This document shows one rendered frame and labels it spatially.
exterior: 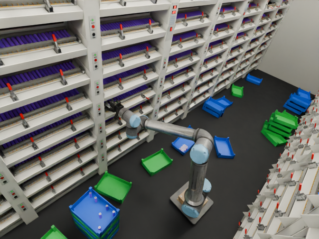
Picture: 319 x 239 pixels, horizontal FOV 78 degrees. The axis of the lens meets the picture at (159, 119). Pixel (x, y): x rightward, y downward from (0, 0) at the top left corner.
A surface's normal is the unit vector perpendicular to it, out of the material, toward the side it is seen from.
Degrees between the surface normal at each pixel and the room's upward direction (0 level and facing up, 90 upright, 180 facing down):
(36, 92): 16
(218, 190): 0
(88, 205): 0
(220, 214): 0
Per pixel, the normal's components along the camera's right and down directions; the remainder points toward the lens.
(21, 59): 0.33, -0.56
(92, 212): 0.15, -0.73
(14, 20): 0.65, 0.72
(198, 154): -0.48, 0.39
